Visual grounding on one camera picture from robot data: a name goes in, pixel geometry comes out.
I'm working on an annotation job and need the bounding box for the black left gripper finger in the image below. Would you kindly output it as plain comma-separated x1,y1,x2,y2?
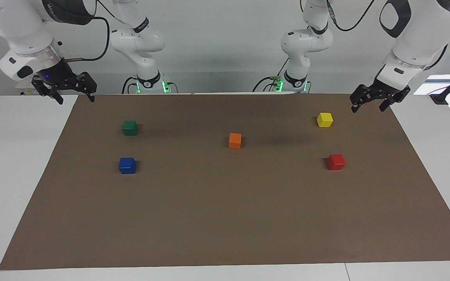
350,84,379,114
379,86,411,112

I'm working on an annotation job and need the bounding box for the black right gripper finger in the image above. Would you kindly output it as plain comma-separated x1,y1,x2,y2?
31,76,64,105
70,71,98,103

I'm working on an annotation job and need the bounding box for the red cube block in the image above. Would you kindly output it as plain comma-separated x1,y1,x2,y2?
326,154,346,171

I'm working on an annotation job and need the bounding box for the yellow cube block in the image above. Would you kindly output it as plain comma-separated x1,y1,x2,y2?
316,112,334,128

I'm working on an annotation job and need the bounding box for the green cube block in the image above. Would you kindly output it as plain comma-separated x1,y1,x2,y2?
122,120,139,136

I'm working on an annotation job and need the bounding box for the blue cube block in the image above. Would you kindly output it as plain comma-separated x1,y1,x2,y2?
118,157,137,174

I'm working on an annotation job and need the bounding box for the small white box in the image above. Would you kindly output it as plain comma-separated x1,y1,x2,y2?
15,80,39,96

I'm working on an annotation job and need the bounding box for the brown table mat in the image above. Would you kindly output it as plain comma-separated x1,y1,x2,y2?
0,93,450,271

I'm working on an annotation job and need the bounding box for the black base cable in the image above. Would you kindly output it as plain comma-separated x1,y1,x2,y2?
253,59,290,92
121,76,137,94

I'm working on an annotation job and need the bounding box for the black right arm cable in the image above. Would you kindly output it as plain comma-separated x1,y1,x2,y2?
63,0,118,63

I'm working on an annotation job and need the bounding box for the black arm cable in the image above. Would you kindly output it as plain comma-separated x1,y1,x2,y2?
326,0,449,71
63,0,118,63

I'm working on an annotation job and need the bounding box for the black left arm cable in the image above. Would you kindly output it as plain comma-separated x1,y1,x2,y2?
326,0,449,71

